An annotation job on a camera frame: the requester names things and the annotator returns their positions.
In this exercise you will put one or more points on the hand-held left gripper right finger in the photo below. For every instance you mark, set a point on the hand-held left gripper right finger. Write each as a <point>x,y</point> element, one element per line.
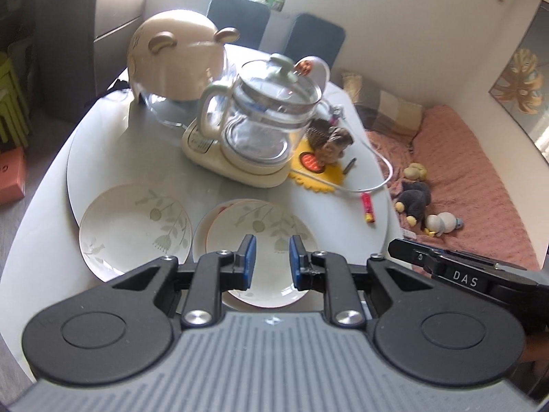
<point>297,261</point>

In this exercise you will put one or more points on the dark grey plush toy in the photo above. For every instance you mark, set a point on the dark grey plush toy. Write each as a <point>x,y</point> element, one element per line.
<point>414,201</point>

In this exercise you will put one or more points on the gold leaf wall poster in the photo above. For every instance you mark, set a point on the gold leaf wall poster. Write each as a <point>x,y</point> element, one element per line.
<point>523,77</point>

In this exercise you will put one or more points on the white remote control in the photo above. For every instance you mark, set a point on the white remote control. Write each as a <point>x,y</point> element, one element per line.
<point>408,234</point>

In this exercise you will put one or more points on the cream bear ear helmet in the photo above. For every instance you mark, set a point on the cream bear ear helmet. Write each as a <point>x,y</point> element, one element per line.
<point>180,51</point>

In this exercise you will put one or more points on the round grey turntable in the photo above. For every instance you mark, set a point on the round grey turntable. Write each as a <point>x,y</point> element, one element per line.
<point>150,150</point>

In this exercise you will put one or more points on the hedgehog figurine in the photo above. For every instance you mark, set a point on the hedgehog figurine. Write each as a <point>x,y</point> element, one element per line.
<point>332,143</point>

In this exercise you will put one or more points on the yellow plush toy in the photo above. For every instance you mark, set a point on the yellow plush toy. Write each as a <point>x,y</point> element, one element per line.
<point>415,171</point>

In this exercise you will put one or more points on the grey refrigerator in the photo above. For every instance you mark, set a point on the grey refrigerator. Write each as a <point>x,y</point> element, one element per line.
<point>120,17</point>

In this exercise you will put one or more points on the small dark pen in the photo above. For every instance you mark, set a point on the small dark pen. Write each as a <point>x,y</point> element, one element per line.
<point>349,166</point>

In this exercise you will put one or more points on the green box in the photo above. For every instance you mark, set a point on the green box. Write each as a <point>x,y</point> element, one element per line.
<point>275,0</point>

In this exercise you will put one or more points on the orange box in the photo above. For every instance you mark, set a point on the orange box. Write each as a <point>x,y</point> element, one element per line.
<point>10,176</point>

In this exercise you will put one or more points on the red lighter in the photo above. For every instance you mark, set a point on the red lighter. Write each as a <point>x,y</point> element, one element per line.
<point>369,210</point>

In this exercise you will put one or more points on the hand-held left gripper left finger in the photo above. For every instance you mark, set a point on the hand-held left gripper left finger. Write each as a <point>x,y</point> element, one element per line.
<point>246,261</point>

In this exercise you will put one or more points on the white and blue plush toy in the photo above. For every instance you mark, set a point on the white and blue plush toy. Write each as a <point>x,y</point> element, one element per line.
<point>444,223</point>

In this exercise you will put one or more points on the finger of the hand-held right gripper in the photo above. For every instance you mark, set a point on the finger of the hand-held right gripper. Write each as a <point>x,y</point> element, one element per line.
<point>411,253</point>

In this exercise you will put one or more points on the plaid pillow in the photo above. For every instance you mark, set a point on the plaid pillow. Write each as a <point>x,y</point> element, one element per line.
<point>394,111</point>

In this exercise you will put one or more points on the leaf pattern plate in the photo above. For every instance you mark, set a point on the leaf pattern plate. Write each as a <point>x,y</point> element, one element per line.
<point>266,231</point>
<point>128,227</point>

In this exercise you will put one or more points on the glass kettle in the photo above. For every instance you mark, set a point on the glass kettle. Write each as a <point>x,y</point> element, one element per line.
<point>266,111</point>

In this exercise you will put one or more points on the pink blanket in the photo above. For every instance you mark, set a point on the pink blanket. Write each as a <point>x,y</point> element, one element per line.
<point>472,180</point>

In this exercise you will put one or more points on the yellow flower coaster mat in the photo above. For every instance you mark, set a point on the yellow flower coaster mat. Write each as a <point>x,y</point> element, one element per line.
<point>321,178</point>

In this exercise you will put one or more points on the stack of green stools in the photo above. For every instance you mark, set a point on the stack of green stools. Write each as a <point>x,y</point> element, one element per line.
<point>13,98</point>

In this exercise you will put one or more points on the white egg-shaped device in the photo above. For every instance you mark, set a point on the white egg-shaped device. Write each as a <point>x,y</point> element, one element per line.
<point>317,71</point>

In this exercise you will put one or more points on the dark blue chair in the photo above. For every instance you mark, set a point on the dark blue chair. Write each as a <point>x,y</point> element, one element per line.
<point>238,17</point>
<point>315,38</point>

